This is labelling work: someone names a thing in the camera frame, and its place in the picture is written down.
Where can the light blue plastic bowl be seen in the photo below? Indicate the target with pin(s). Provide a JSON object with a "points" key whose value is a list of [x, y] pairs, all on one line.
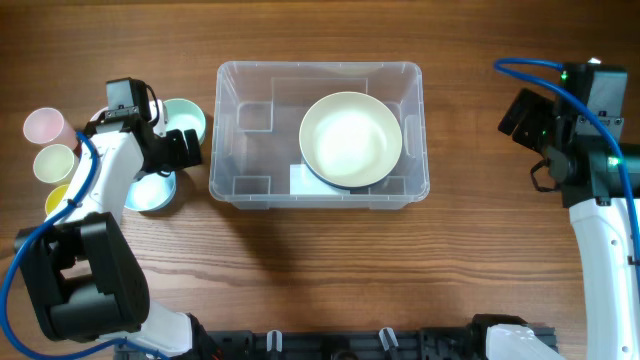
{"points": [[151, 193]]}

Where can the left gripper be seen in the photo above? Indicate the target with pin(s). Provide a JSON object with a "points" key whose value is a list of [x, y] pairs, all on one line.
{"points": [[181, 157]]}

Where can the clear plastic storage container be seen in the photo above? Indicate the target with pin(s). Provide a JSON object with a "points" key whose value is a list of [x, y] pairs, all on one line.
{"points": [[259, 109]]}

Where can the dark blue plate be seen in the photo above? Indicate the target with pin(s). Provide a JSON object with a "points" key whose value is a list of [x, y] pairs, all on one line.
{"points": [[333, 184]]}

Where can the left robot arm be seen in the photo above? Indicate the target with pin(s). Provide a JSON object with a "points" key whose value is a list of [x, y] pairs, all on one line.
{"points": [[84, 282]]}

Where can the mint green plastic bowl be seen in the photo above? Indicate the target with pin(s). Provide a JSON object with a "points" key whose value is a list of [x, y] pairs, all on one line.
{"points": [[183, 114]]}

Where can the pink plastic bowl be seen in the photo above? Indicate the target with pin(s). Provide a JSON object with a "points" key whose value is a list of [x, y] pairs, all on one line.
{"points": [[99, 115]]}

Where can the pink plastic cup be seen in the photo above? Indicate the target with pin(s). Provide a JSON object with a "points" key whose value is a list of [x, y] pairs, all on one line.
{"points": [[47, 126]]}

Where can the pale green plastic cup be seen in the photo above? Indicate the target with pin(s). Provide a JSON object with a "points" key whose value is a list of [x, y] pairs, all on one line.
{"points": [[55, 164]]}

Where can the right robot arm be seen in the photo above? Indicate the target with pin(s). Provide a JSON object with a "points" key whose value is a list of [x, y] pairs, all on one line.
{"points": [[577, 135]]}

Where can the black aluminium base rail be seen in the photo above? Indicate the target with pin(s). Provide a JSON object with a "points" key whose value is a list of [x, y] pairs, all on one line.
{"points": [[427, 343]]}

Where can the cream plastic plate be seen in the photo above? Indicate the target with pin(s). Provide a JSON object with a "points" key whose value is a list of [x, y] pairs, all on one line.
{"points": [[350, 138]]}

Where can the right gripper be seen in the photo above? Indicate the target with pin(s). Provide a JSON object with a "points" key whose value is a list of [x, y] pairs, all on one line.
{"points": [[540, 108]]}

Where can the yellow plastic cup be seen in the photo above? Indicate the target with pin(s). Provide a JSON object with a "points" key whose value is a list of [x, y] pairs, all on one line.
{"points": [[54, 198]]}

